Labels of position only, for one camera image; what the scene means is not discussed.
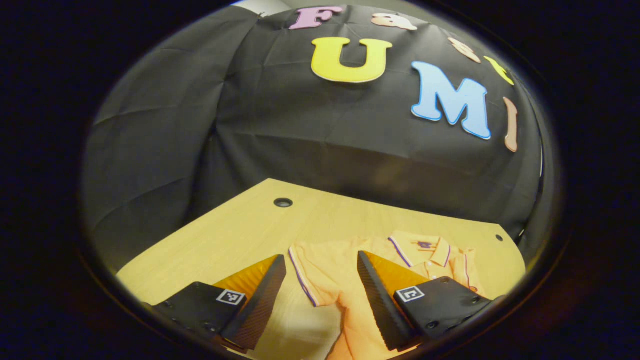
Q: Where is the black backdrop cloth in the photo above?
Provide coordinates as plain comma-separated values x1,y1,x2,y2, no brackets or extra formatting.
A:
82,5,546,273

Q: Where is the orange T-shirt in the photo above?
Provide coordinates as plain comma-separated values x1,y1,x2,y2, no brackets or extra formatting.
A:
287,230,487,360

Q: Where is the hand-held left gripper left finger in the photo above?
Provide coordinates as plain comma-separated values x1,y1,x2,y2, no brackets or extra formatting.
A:
145,254,288,353

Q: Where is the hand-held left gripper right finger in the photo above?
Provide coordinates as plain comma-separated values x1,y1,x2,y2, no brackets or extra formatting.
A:
356,250,496,352

